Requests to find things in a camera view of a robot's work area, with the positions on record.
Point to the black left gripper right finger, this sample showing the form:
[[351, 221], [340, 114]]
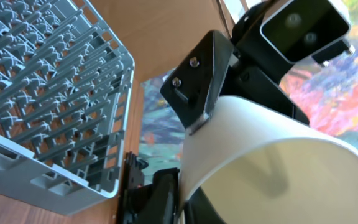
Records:
[[199, 210]]

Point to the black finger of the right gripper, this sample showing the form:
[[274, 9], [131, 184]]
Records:
[[194, 86]]

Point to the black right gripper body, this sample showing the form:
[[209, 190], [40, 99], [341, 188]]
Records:
[[257, 74]]

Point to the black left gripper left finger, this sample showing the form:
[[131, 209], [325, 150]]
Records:
[[152, 203]]

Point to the white paper cup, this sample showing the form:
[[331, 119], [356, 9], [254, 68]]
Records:
[[257, 166]]

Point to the grey dishwasher rack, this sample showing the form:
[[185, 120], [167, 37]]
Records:
[[65, 86]]

